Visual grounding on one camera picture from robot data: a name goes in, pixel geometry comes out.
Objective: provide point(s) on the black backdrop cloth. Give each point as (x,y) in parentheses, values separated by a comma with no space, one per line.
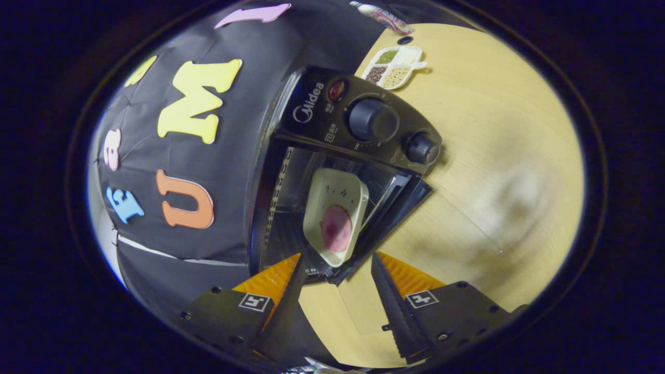
(244,145)

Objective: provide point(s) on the black electric oven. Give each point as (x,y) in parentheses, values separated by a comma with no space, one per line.
(311,111)

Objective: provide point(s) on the white divided dish with grains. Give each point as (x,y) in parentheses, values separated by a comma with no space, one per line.
(392,67)

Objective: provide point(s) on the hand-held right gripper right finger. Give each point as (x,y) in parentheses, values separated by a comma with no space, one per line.
(395,311)

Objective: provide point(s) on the small black round cap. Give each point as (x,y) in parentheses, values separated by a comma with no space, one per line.
(405,40)

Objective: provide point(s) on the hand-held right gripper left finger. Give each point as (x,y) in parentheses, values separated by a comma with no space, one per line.
(283,317)

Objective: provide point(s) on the red and white spray bottle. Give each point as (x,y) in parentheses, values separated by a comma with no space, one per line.
(382,15)

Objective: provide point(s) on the white rectangular plate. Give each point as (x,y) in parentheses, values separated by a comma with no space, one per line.
(335,189)

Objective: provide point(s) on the pink round food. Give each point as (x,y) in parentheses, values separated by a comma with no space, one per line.
(336,228)

